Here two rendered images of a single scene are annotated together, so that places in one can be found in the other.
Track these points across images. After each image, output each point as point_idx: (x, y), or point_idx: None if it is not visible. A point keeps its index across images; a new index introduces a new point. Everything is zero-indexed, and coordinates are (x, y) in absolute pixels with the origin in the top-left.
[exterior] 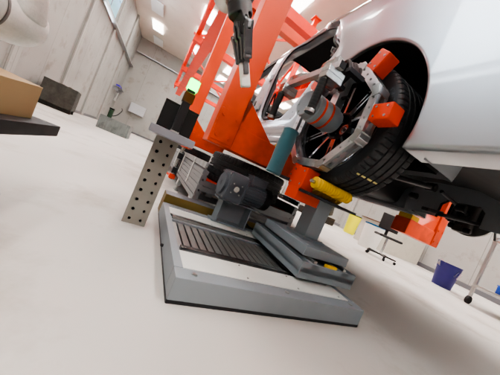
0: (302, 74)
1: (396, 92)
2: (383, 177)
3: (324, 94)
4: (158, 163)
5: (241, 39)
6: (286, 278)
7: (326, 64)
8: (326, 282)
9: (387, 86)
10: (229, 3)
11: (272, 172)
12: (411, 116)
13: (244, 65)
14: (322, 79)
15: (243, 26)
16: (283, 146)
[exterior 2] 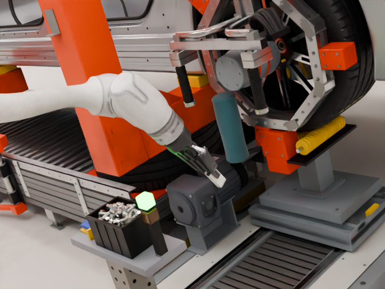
0: (196, 36)
1: (329, 12)
2: (366, 89)
3: (220, 10)
4: (140, 276)
5: (198, 160)
6: (346, 262)
7: (235, 36)
8: (377, 225)
9: (311, 0)
10: (170, 147)
11: (240, 161)
12: (359, 23)
13: (213, 174)
14: (253, 73)
15: (195, 152)
16: (232, 125)
